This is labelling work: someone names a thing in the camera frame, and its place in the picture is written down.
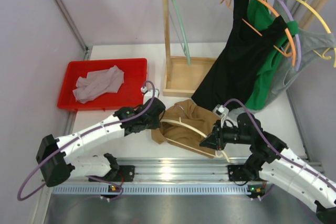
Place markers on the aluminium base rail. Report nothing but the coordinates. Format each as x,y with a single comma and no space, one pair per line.
164,176

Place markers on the wooden clothes rack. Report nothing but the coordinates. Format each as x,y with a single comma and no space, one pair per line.
181,79

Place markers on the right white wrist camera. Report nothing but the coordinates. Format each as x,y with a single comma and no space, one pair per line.
222,112

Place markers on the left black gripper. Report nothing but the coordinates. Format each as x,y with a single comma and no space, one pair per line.
158,109

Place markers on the red plastic bin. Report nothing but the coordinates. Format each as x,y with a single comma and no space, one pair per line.
129,94

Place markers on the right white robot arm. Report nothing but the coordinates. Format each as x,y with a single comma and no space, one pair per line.
272,160

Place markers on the green tank top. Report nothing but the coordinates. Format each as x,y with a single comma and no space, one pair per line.
260,17

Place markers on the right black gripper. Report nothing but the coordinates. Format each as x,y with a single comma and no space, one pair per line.
216,140

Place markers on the tan tank top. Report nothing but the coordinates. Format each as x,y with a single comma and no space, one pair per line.
189,119

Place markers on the black tank top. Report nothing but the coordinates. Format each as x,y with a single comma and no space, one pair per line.
233,74

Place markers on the orange hanger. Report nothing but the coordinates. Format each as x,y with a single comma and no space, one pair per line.
293,53

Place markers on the cream hanger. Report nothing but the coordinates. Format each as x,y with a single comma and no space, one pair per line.
189,127

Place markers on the grey tank top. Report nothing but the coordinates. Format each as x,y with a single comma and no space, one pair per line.
312,46

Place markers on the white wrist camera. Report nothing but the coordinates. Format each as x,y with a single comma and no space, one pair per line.
222,112
148,93

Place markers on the mint green hanger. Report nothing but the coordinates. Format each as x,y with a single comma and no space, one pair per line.
183,39

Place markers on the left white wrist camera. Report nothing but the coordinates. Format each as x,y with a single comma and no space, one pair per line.
148,93

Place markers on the pale pink garment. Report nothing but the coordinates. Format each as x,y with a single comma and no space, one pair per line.
97,83

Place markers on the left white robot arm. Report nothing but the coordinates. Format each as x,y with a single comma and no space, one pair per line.
62,158

